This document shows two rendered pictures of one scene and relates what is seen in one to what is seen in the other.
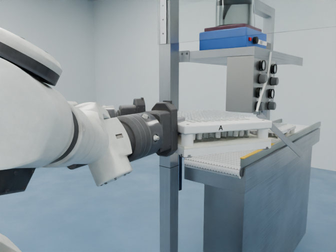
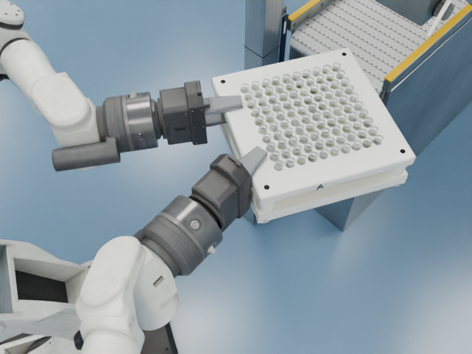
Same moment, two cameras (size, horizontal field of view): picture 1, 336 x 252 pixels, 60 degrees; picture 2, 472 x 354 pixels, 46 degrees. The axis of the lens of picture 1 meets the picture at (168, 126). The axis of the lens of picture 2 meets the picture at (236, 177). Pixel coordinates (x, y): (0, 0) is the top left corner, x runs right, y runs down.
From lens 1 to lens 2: 60 cm
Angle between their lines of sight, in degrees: 47
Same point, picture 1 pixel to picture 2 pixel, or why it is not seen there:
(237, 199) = not seen: hidden behind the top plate
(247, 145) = (364, 189)
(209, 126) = (301, 189)
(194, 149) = (274, 213)
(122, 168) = (164, 319)
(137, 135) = (183, 267)
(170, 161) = (264, 48)
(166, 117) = (231, 198)
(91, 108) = (118, 312)
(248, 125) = (369, 172)
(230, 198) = not seen: hidden behind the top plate
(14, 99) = not seen: outside the picture
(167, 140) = (233, 215)
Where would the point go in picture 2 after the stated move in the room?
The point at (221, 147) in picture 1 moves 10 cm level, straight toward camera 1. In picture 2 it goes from (319, 202) to (304, 260)
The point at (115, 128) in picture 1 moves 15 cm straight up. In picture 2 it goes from (152, 274) to (133, 213)
